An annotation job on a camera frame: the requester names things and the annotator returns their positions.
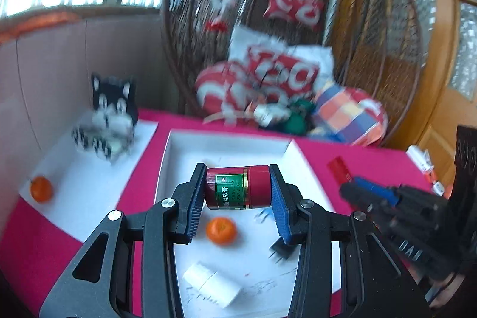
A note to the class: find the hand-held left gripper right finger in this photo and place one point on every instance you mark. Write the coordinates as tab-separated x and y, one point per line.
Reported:
279	210

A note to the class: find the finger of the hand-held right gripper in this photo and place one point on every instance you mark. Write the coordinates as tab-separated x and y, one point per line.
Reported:
376	187
361	198

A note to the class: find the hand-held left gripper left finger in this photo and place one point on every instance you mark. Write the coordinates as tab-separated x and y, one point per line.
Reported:
195	202

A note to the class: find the red can with green label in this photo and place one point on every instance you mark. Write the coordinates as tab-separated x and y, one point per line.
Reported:
257	187

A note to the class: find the tangerine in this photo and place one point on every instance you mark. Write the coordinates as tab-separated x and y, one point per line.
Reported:
221	231
41	189

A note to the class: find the white shallow tray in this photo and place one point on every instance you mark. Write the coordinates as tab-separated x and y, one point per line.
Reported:
223	150

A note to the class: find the red flat packet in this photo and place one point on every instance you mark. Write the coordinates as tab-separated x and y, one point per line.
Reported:
339	169

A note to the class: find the small black clip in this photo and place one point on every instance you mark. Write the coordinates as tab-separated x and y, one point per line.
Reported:
285	253

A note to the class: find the small white orange box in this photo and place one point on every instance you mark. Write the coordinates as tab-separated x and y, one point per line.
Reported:
436	184
419	158

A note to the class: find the plaid cushion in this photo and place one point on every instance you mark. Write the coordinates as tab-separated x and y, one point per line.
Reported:
346	113

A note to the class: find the white plastic bottle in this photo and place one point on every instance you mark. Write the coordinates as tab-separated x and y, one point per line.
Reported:
212	282

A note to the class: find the green plush toy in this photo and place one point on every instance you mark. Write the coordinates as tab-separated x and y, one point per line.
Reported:
298	122

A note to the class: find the white paper sheet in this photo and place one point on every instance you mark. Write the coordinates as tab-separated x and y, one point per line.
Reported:
85	191

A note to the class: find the round red white cushion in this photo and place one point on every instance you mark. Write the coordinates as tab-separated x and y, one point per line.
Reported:
216	87

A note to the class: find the black white block cat toy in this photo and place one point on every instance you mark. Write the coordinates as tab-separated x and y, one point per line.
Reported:
111	98

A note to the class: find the white cushion with red print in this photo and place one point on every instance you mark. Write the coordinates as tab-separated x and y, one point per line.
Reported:
283	68

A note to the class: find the wooden door with glass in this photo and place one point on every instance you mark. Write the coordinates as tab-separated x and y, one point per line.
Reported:
410	42

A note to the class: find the small red bow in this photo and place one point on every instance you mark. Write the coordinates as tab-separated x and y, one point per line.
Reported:
216	25

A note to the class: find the brown wicker hanging chair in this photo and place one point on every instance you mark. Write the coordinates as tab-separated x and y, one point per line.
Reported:
186	23

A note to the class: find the small red white pillow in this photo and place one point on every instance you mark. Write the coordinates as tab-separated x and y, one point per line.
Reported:
294	7

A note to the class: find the cardboard panel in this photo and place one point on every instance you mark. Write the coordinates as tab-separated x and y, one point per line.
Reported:
56	61

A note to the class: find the orange cloth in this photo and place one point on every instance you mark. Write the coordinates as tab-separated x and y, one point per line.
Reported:
44	22

